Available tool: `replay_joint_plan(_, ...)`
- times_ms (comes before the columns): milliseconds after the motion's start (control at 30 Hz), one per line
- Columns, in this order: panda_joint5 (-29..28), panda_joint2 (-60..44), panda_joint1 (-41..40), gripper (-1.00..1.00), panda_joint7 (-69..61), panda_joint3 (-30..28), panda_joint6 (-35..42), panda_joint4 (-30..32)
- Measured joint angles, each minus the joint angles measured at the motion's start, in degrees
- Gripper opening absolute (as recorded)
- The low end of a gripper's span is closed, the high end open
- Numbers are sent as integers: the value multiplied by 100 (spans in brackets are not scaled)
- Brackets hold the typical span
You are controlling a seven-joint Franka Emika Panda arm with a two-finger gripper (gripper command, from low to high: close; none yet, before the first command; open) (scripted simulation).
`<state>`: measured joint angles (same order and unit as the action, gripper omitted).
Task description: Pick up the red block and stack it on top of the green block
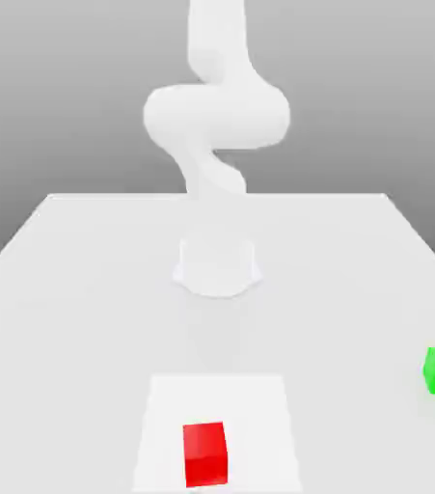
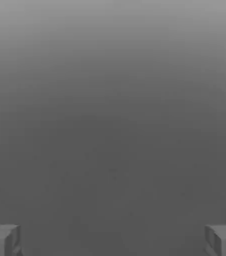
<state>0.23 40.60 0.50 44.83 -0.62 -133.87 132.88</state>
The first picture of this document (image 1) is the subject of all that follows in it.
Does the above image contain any small red cube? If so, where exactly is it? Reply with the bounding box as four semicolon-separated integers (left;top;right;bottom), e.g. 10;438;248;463
182;421;229;489

